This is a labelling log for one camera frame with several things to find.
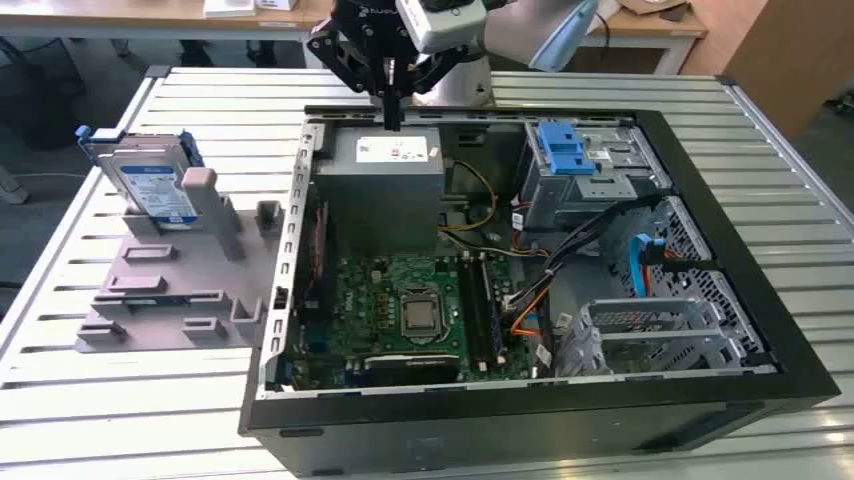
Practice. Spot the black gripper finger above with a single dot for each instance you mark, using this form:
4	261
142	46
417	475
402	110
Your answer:
388	100
399	100

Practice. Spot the hard disk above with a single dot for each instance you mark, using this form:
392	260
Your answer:
156	195

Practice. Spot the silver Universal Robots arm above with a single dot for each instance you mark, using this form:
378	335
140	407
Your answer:
467	85

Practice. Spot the metal disk bay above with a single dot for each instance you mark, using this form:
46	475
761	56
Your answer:
657	336

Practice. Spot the small white box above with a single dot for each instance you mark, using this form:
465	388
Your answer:
276	4

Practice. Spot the grey power supply unit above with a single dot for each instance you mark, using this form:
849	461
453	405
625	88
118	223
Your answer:
380	210

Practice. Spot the blue plastic drive latch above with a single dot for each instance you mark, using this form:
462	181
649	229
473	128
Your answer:
563	150

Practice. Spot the metal optical drive cage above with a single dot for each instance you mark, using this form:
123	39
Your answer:
574	210

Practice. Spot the green motherboard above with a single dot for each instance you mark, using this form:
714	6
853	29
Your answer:
363	300

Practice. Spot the brown cardboard piece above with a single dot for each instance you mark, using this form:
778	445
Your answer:
647	7

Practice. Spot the silver CPU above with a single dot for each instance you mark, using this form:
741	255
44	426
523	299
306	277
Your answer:
421	316

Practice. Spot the grey plastic parts rack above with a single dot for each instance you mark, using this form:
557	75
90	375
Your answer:
187	280

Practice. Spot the green bare RAM stick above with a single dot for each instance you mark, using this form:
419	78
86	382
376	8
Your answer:
156	300

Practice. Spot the black graphics card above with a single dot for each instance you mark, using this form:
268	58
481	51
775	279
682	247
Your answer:
414	369

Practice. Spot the wooden cabinet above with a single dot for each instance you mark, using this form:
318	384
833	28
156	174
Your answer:
787	60

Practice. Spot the black open PC case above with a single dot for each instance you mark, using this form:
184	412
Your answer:
467	435

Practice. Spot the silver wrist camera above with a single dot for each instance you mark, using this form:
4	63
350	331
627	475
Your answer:
447	30

